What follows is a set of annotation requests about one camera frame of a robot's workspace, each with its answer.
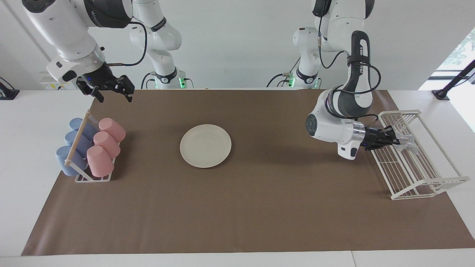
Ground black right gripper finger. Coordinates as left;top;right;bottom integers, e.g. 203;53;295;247
77;80;105;103
117;75;135;103

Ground round cream plate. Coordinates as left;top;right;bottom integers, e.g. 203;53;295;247
180;124;232;169

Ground blue plastic cup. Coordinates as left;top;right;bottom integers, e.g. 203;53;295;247
69;118;99;141
65;131;94;158
56;145;89;177

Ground pink plastic cup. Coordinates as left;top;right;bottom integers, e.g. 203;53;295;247
86;145;115;178
98;118;126;144
93;131;121;159

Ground white cup rack wooden rod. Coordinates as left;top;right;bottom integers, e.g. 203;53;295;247
64;109;120;183

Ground brown paper table mat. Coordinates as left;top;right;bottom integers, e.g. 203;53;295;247
21;89;475;256

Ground white wire dish rack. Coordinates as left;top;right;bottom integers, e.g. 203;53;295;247
361;109;471;201

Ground white wall power outlet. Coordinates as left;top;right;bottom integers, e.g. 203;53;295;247
40;72;79;90

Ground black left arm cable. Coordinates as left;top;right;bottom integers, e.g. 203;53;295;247
317;11;382;120

